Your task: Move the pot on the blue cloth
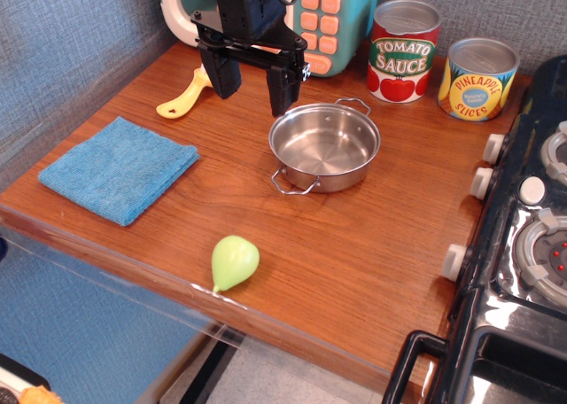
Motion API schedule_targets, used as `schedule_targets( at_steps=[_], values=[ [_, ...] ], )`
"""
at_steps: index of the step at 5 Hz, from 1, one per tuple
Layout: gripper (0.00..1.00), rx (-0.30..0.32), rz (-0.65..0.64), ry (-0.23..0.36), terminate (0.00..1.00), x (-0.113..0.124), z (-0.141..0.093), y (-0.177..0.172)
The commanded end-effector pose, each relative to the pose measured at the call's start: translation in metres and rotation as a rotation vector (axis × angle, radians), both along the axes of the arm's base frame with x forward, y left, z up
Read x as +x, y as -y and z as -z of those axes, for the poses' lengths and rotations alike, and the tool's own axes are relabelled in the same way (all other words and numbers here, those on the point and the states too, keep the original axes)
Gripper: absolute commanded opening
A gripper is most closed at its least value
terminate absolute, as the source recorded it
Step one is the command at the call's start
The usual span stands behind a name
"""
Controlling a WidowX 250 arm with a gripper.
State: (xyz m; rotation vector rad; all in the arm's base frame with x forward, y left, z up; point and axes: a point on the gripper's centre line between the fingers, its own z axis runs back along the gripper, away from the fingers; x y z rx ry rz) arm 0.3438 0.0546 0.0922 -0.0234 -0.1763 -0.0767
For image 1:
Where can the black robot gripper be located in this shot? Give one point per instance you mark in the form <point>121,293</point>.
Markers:
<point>252,32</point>

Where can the stainless steel pot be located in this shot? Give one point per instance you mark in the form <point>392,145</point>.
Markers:
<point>323,147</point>

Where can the blue folded cloth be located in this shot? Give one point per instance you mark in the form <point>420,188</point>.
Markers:
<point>120,171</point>

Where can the yellow dish brush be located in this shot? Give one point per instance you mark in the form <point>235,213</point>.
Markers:
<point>181,105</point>

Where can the toy microwave oven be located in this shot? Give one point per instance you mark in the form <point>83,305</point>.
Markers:
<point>334,29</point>

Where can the tomato sauce can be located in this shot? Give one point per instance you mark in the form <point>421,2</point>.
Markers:
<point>402,47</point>

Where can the green plastic pear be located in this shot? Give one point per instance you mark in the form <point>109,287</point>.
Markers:
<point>234,260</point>

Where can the pineapple slices can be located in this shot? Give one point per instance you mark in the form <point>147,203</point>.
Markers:
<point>477,78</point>

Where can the black toy stove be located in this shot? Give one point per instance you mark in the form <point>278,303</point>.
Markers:
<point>507,323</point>

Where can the orange fuzzy object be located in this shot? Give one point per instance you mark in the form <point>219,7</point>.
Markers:
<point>39,395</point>

